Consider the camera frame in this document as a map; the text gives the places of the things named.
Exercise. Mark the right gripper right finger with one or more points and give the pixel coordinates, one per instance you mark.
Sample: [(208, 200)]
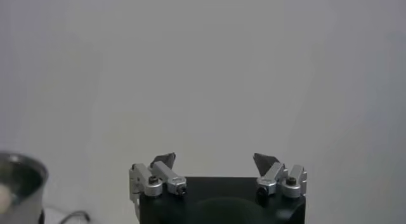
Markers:
[(272, 177)]

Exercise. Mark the stainless steel steamer basket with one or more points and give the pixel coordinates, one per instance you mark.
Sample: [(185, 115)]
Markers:
[(28, 187)]

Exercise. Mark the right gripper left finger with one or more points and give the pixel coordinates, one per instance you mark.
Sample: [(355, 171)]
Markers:
[(168, 177)]

